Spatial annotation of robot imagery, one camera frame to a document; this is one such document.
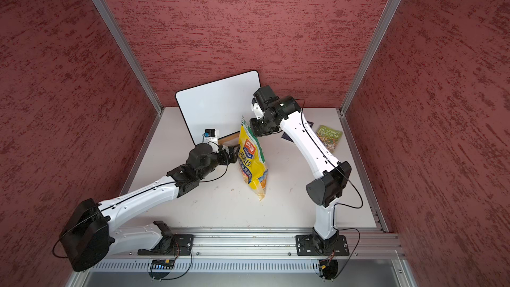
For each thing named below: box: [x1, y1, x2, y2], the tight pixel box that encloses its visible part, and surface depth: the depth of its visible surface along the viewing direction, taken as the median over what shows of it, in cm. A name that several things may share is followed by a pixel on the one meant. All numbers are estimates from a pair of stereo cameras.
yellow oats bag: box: [238, 115, 269, 202], surface depth 84 cm
